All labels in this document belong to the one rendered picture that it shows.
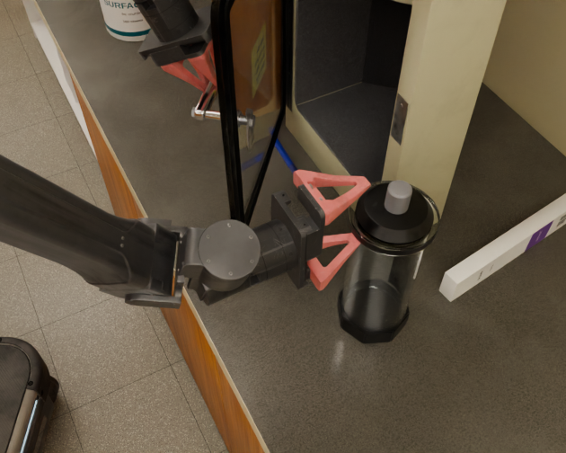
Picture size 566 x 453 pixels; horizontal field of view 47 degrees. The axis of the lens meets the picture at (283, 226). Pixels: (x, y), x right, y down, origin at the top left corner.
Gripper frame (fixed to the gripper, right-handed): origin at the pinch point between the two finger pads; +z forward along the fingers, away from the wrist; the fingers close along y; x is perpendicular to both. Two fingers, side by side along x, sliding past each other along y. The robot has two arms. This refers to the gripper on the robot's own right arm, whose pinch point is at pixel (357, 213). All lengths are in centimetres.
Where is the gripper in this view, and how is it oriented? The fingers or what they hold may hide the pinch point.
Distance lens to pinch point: 73.5
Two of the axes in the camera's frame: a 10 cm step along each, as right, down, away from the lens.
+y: 0.0, -6.3, -7.7
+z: 8.8, -3.6, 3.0
